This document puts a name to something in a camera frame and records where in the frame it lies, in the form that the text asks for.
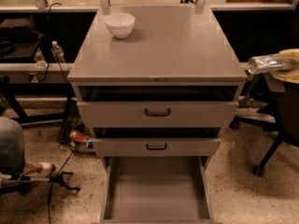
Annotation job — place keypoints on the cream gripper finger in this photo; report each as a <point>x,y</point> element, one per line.
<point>287,76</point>
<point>289,55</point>

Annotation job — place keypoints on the silver redbull can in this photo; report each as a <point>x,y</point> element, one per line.
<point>268,63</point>

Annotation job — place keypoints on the grey metal drawer cabinet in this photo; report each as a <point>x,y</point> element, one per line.
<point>174,54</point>

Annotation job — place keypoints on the grey open bottom drawer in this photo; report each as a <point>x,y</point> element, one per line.
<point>156,190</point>

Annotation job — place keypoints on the grey middle drawer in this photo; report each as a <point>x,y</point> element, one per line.
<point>155,147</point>

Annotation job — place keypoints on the grey top drawer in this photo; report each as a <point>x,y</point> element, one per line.
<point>156,114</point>

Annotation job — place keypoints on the black office chair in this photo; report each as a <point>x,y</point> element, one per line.
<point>282,100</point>

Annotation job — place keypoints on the white ceramic bowl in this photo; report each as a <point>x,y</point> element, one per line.
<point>120,24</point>

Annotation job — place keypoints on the orange bottle on floor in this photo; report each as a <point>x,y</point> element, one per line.
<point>81,138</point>

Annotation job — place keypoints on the clear plastic water bottle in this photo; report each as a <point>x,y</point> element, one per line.
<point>58,52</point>

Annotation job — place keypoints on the white red sneaker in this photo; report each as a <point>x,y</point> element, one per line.
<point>41,169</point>

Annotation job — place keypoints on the black tripod stand base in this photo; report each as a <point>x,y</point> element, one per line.
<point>22,188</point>

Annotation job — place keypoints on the black wire basket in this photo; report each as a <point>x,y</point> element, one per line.
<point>74,122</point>

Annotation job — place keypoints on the black desk frame left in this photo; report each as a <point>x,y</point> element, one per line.
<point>10,92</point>

